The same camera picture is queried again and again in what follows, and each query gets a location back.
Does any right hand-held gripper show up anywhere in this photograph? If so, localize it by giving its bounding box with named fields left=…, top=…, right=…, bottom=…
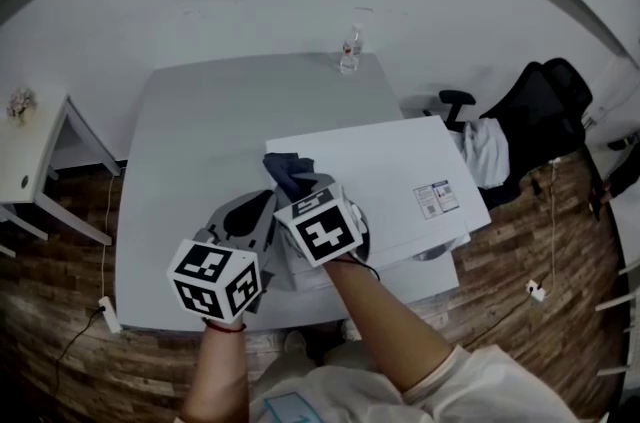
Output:
left=273, top=173, right=372, bottom=268

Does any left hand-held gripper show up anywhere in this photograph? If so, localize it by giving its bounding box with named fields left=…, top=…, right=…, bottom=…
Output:
left=166, top=189, right=279, bottom=325

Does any dark blue cloth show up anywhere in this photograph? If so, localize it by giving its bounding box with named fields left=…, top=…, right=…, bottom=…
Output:
left=262, top=152, right=316, bottom=202

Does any white microwave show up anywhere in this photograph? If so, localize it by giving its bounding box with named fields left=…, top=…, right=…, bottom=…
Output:
left=263, top=114, right=492, bottom=292

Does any person's left forearm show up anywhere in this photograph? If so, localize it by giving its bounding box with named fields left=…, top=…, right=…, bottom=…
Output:
left=182, top=323, right=251, bottom=423

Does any person's right forearm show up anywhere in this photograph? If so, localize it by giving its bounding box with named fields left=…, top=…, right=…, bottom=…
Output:
left=324, top=258, right=456, bottom=395

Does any white table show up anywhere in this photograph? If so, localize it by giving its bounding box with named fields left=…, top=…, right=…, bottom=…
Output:
left=114, top=52, right=461, bottom=335

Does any person's left white shoe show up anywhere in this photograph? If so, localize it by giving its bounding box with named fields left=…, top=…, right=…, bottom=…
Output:
left=283, top=330, right=309, bottom=355

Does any clear plastic water bottle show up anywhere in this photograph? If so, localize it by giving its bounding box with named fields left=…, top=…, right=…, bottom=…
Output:
left=339, top=21, right=365, bottom=75

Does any white power strip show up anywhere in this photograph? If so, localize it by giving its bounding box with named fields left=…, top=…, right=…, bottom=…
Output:
left=524, top=279, right=547, bottom=305
left=97, top=295, right=121, bottom=333

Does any white garment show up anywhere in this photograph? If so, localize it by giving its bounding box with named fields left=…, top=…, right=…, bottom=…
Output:
left=457, top=117, right=511, bottom=190

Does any teal-edged badge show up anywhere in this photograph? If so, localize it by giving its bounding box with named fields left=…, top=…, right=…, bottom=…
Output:
left=263, top=391, right=326, bottom=423

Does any white side desk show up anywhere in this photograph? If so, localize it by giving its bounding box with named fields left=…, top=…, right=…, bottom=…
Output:
left=0, top=93, right=124, bottom=257

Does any black office chair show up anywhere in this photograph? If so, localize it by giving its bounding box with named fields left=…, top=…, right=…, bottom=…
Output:
left=422, top=57, right=594, bottom=212

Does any small flower bouquet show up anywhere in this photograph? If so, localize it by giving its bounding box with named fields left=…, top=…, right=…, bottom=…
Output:
left=5, top=86, right=39, bottom=125

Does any black wrist cord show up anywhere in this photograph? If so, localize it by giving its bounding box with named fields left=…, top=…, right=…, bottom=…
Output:
left=329, top=258, right=382, bottom=283

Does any red string bracelet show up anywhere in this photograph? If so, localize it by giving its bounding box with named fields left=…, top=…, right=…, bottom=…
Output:
left=202, top=318, right=247, bottom=334

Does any thin white cable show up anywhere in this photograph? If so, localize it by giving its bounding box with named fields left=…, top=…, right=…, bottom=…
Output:
left=98, top=175, right=115, bottom=302

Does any black floor cable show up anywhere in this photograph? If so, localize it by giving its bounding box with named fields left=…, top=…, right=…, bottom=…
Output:
left=52, top=307, right=105, bottom=393
left=464, top=290, right=532, bottom=348

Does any long white floor cable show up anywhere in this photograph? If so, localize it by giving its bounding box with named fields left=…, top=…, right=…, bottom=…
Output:
left=546, top=159, right=562, bottom=293

